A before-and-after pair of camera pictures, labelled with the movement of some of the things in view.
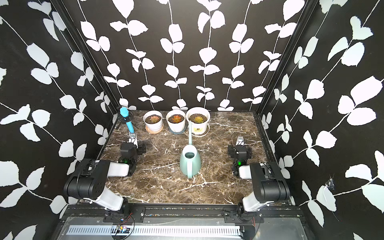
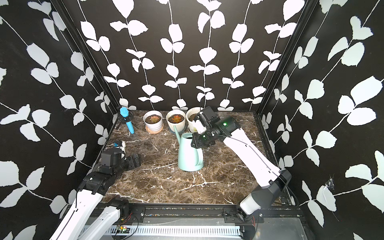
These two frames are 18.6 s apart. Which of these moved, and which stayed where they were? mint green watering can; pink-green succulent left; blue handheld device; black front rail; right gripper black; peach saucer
Moved: right gripper black; mint green watering can
Stayed: peach saucer; pink-green succulent left; blue handheld device; black front rail
